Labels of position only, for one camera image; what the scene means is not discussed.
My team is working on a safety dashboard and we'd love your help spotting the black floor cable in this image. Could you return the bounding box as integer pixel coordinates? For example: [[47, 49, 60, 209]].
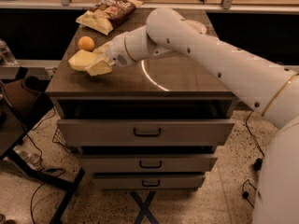
[[244, 109, 265, 173]]

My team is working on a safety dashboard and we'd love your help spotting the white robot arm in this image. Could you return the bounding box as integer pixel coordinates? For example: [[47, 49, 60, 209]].
[[86, 8, 299, 224]]

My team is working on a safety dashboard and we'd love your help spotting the white bowl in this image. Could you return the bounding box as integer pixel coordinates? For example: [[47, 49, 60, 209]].
[[187, 20, 207, 35]]

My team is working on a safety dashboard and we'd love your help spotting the grey drawer cabinet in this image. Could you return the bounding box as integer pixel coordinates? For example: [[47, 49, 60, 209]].
[[45, 8, 245, 192]]

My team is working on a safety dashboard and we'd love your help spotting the top drawer with handle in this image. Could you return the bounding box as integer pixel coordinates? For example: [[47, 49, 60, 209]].
[[58, 119, 235, 147]]

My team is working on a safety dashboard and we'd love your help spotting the yellow sponge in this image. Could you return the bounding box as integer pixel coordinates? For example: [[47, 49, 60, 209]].
[[68, 49, 98, 71]]

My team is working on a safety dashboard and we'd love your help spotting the clear plastic bottle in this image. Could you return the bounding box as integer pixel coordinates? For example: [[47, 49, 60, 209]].
[[0, 39, 17, 65]]

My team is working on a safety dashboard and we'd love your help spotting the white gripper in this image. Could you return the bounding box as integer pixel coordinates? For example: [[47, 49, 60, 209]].
[[85, 32, 135, 76]]

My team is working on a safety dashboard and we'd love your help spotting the orange fruit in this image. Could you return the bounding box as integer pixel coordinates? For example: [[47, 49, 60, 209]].
[[78, 36, 94, 51]]

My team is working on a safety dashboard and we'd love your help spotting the drawer with handle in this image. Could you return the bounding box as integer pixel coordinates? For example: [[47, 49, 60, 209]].
[[58, 119, 235, 147], [78, 154, 217, 173], [93, 175, 205, 189]]

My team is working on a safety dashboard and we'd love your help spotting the middle drawer with handle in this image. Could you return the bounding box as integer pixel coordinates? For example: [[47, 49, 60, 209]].
[[78, 154, 217, 173]]

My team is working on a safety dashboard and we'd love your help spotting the bottom drawer with handle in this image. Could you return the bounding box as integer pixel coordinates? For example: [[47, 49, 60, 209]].
[[93, 175, 205, 189]]

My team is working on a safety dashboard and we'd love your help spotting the brown chip bag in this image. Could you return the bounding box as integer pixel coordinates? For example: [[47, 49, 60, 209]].
[[76, 0, 142, 35]]

